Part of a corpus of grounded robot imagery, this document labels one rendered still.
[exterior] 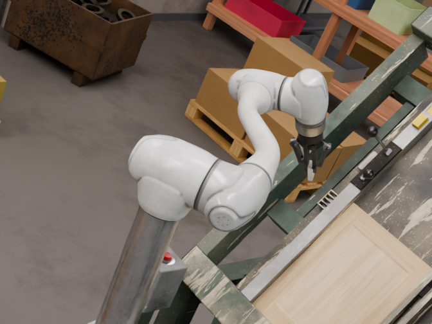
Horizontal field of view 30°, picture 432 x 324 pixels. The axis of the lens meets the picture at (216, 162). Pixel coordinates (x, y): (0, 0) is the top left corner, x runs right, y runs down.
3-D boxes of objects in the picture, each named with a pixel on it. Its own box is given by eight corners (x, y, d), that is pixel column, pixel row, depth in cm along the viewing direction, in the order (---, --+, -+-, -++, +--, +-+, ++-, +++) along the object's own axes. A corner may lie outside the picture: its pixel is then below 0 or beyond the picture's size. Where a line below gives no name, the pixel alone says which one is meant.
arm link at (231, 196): (279, 171, 188) (228, 146, 191) (252, 211, 174) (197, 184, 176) (263, 211, 196) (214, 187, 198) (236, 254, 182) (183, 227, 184)
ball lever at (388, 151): (382, 157, 277) (362, 130, 271) (390, 149, 277) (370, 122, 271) (389, 159, 274) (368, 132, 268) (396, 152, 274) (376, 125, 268)
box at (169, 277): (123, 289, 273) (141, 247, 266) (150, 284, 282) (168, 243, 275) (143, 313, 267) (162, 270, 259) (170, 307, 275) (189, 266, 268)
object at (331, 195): (319, 206, 281) (316, 203, 278) (333, 192, 281) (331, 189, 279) (326, 213, 278) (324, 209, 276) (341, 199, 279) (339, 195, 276)
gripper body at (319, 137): (327, 120, 241) (326, 141, 248) (299, 116, 243) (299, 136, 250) (321, 139, 236) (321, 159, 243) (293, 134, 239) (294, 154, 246)
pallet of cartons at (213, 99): (360, 188, 625) (404, 108, 595) (302, 215, 546) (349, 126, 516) (236, 103, 676) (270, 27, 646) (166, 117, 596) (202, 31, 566)
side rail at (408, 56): (207, 255, 294) (195, 244, 285) (416, 49, 302) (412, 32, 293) (216, 266, 291) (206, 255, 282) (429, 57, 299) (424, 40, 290)
